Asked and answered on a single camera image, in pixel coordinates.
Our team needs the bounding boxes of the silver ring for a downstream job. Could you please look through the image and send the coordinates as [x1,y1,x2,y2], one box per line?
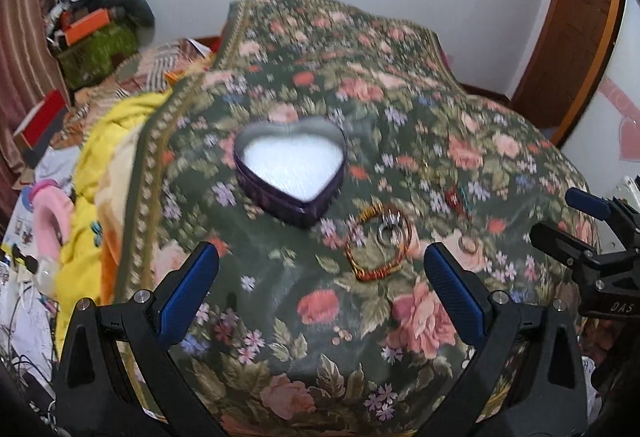
[375,214,406,248]

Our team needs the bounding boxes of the brown beaded bracelet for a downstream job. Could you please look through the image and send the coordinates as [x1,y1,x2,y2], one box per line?
[344,203,414,283]

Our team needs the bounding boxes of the purple heart-shaped tin box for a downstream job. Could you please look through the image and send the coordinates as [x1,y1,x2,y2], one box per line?
[233,116,347,229]

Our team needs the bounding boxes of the yellow blanket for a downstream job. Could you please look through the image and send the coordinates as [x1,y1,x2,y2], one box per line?
[54,90,171,351]

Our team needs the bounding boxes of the floral green bedspread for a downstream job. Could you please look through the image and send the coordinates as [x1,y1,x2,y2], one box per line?
[113,0,598,436]

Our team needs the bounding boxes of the brown wooden door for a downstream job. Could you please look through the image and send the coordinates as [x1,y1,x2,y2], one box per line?
[511,0,626,147]

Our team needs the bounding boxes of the red and white box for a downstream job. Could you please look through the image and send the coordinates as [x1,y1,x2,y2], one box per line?
[13,90,68,168]

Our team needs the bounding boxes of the striped patchwork quilt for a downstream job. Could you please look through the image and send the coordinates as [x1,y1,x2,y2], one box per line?
[50,38,214,149]

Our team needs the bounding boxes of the orange box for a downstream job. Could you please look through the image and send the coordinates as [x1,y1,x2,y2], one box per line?
[64,8,111,46]

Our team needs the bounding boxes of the grey neck pillow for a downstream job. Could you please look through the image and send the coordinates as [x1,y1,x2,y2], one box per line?
[101,0,155,28]

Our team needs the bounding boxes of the striped red curtain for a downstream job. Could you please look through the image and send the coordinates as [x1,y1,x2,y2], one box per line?
[1,0,66,225]

